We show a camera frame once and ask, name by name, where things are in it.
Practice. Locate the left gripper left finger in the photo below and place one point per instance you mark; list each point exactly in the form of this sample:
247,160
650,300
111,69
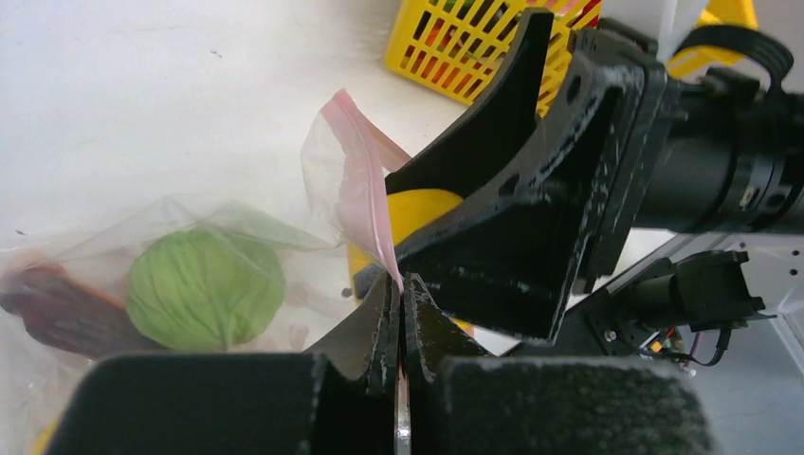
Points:
356,412

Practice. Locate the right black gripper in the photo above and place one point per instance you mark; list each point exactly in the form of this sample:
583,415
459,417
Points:
547,203

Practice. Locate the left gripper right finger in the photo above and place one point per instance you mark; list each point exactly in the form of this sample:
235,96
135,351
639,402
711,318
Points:
428,337

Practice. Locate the pale green toy cabbage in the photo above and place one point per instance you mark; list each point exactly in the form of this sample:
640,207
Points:
198,290

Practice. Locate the clear zip top bag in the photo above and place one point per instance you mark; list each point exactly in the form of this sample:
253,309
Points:
339,197

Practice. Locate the toy steak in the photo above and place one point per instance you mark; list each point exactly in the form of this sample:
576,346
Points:
65,314

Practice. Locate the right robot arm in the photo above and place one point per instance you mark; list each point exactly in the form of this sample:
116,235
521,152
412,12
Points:
733,157

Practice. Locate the yellow plastic basket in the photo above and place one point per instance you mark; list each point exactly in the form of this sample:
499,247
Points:
456,47

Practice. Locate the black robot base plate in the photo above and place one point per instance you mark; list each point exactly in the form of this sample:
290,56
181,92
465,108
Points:
602,324

